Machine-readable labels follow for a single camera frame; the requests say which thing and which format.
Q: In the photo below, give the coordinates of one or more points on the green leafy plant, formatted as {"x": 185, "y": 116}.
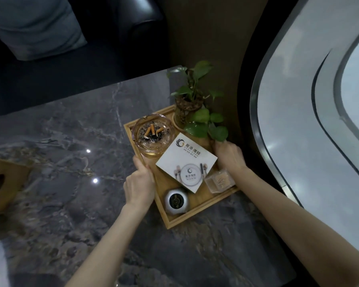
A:
{"x": 202, "y": 116}

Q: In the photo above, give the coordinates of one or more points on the wooden tissue box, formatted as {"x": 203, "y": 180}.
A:
{"x": 6, "y": 185}

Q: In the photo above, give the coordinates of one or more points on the grey cushion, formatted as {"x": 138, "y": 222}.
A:
{"x": 33, "y": 23}

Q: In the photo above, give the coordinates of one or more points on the white printed napkin pack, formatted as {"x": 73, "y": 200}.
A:
{"x": 179, "y": 159}

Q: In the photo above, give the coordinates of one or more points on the wooden serving tray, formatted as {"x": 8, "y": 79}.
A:
{"x": 164, "y": 182}

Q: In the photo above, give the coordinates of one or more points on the person's right forearm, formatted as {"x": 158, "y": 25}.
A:
{"x": 293, "y": 224}

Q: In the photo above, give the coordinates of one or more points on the glass plant vase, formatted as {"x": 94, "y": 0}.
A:
{"x": 182, "y": 112}

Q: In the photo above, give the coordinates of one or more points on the black leather sofa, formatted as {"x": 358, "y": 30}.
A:
{"x": 113, "y": 41}

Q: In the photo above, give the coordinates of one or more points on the person's left thumb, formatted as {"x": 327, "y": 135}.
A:
{"x": 141, "y": 164}

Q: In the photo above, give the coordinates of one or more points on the glass ashtray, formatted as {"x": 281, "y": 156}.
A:
{"x": 167, "y": 144}

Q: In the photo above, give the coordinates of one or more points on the person's right hand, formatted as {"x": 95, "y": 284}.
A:
{"x": 231, "y": 158}

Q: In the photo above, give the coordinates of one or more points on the white round call bell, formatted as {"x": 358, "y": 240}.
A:
{"x": 176, "y": 201}

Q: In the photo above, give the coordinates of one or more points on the person's left forearm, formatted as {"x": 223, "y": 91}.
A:
{"x": 110, "y": 245}

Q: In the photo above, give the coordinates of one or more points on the person's right thumb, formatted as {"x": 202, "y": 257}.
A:
{"x": 216, "y": 151}

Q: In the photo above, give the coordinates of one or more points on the clear plastic toothpick box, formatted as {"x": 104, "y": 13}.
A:
{"x": 220, "y": 182}

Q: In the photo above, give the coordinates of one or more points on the person's left hand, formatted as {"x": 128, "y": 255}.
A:
{"x": 139, "y": 188}

